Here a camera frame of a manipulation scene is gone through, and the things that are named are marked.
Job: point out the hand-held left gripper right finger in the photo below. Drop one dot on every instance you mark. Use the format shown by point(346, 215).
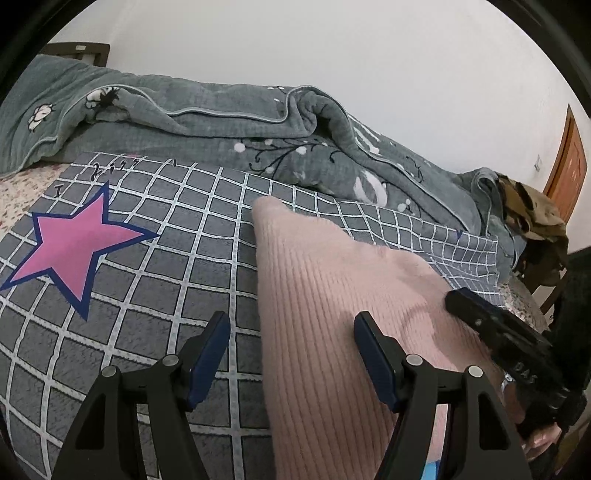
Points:
point(376, 364)

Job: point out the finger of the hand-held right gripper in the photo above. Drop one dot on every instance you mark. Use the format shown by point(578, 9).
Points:
point(475, 314)

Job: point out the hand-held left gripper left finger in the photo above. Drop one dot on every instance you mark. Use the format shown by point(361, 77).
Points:
point(210, 360)

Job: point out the pink knit sweater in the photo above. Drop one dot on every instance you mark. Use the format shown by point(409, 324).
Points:
point(323, 300)

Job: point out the brown clothes pile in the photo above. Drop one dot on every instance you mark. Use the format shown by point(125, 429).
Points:
point(535, 217)

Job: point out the person's right hand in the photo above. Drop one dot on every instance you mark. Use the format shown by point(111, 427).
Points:
point(540, 445)

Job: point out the dark wooden chair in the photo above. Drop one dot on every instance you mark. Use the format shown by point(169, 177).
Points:
point(547, 286)

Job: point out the grey checked star blanket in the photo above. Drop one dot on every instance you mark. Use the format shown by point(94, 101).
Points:
point(161, 286)

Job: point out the orange wooden door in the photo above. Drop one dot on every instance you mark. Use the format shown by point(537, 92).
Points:
point(570, 166)

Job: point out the grey floral quilt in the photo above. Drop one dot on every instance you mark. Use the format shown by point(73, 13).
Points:
point(207, 110)

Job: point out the dark wooden headboard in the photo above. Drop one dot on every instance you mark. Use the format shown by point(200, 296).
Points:
point(87, 50)

